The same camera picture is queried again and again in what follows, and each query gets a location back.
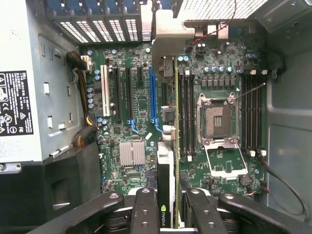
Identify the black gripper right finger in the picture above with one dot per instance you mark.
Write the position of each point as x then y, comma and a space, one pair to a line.
207, 214

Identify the thin metal locking lever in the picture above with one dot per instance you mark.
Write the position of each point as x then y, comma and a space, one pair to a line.
251, 90

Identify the white expansion slot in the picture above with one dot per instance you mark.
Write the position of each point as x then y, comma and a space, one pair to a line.
105, 92

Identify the open grey PC case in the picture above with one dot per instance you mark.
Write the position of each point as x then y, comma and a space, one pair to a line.
287, 122

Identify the silver chipset heatsink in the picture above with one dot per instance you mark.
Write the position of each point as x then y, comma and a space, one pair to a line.
132, 154

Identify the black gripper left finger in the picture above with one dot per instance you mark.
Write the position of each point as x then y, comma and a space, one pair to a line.
143, 214

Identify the green motherboard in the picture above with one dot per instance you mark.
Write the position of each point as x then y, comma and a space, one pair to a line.
219, 61

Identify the black plastic fan shroud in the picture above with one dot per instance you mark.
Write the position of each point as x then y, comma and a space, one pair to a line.
36, 190

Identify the round coin cell battery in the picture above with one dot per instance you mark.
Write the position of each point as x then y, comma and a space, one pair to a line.
245, 181

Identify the long black expansion slot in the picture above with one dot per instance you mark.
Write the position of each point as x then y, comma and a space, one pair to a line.
117, 97
164, 93
129, 97

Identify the blue expansion slot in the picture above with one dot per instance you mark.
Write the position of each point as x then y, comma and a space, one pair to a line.
151, 97

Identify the CPU socket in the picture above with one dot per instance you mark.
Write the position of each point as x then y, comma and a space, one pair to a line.
217, 122

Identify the short black expansion slot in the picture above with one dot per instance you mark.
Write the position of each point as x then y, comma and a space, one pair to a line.
139, 73

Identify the metal socket cover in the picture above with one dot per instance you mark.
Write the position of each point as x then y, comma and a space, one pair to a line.
223, 145

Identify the grey power supply unit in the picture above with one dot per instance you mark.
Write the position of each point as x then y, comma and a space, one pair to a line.
24, 48

